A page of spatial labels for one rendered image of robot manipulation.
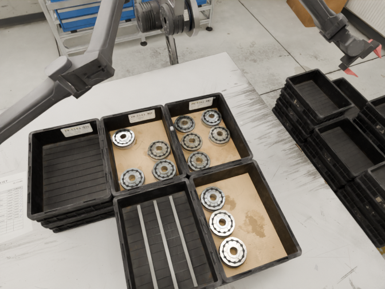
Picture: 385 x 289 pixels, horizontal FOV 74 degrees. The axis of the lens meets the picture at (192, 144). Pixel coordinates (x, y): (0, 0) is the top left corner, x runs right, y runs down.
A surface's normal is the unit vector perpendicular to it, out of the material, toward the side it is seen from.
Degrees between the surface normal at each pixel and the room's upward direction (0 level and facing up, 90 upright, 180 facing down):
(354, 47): 72
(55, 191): 0
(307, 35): 0
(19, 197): 0
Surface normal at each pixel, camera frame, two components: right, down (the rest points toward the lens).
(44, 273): 0.04, -0.54
